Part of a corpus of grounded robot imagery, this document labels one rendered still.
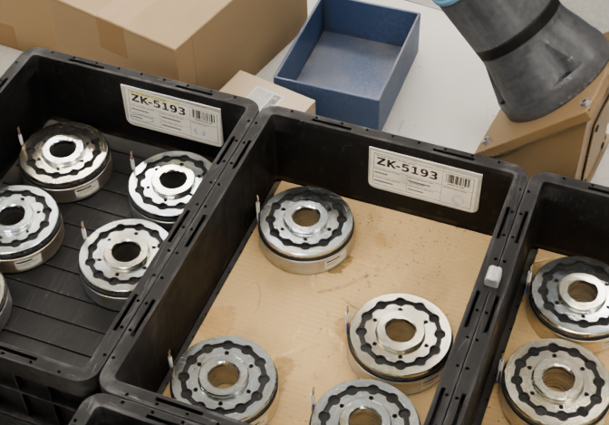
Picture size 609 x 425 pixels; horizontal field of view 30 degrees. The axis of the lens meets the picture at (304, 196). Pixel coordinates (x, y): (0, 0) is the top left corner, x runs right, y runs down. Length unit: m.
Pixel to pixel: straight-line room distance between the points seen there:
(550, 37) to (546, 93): 0.07
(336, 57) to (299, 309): 0.58
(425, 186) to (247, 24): 0.45
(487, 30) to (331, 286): 0.37
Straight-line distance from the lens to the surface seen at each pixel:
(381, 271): 1.22
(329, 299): 1.19
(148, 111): 1.33
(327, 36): 1.71
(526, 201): 1.16
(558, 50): 1.37
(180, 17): 1.50
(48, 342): 1.20
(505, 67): 1.38
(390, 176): 1.24
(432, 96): 1.62
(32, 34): 1.71
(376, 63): 1.66
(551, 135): 1.36
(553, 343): 1.14
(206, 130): 1.30
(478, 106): 1.61
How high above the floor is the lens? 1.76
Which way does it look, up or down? 46 degrees down
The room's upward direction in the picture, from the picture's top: 2 degrees counter-clockwise
